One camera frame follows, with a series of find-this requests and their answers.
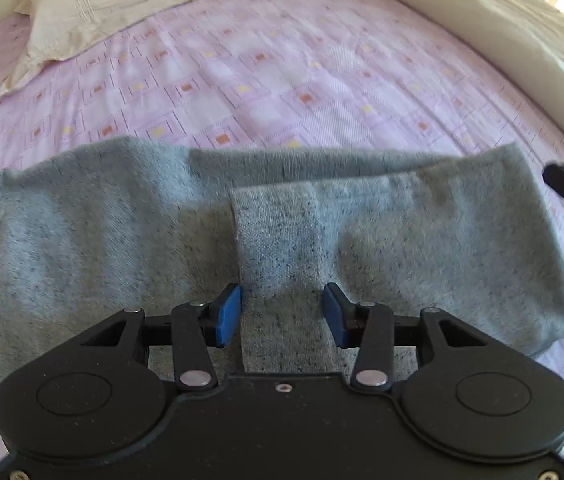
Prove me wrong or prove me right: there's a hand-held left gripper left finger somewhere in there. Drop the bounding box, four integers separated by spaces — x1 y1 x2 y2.
79 282 243 392

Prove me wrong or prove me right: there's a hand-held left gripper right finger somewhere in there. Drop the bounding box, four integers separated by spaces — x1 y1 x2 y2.
322 282 489 393

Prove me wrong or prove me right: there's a grey knitted sweater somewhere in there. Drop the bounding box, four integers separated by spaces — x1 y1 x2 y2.
0 136 564 386

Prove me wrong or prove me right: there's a cream duvet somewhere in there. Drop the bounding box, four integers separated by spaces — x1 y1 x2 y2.
334 0 564 143

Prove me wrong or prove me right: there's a pink patterned bed sheet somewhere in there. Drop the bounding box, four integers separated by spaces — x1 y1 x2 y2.
0 0 564 476

